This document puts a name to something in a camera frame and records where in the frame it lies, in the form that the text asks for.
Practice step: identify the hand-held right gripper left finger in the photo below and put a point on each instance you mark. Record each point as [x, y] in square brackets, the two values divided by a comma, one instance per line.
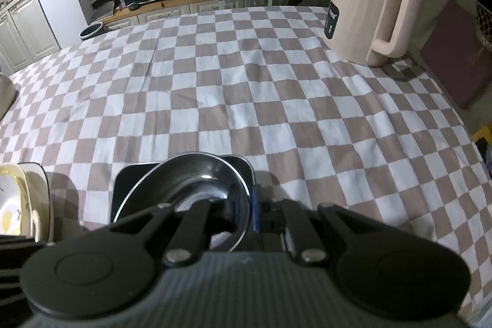
[235, 209]

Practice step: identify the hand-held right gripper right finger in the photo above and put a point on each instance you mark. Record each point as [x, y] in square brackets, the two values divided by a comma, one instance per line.
[256, 212]

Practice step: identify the round steel bowl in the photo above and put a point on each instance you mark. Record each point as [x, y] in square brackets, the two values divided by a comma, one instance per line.
[192, 178]

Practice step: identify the yellow-rimmed lemon print bowl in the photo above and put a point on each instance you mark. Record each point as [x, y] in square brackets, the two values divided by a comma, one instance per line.
[9, 197]

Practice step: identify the square steel bowl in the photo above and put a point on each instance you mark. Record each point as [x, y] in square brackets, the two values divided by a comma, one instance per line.
[127, 178]

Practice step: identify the brown white checkered tablecloth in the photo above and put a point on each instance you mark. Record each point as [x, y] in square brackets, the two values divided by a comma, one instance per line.
[230, 89]

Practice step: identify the white cat-shaped container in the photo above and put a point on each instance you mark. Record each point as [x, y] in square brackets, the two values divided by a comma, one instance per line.
[5, 97]

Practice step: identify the low wooden bench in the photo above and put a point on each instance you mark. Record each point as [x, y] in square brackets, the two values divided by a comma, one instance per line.
[165, 11]

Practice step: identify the dark round trash bin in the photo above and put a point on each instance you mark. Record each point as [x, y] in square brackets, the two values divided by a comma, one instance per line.
[92, 31]

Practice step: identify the beige electric kettle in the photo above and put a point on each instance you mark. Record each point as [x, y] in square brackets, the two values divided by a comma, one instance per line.
[361, 5]

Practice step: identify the white kitchen cabinets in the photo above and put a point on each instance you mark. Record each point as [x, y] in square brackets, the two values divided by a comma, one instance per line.
[23, 32]

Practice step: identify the yellow box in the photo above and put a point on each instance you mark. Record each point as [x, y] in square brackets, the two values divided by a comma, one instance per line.
[483, 136]

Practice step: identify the pink floor mat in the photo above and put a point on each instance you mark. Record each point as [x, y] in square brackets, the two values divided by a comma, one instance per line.
[461, 55]

